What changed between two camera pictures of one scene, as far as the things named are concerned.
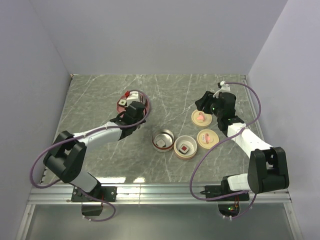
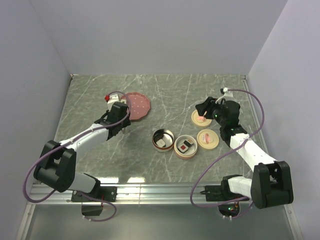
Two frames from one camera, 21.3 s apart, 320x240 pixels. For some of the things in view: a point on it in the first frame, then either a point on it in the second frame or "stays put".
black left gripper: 142,116 → 126,122
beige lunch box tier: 191,143 stays put
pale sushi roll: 161,143 stays put
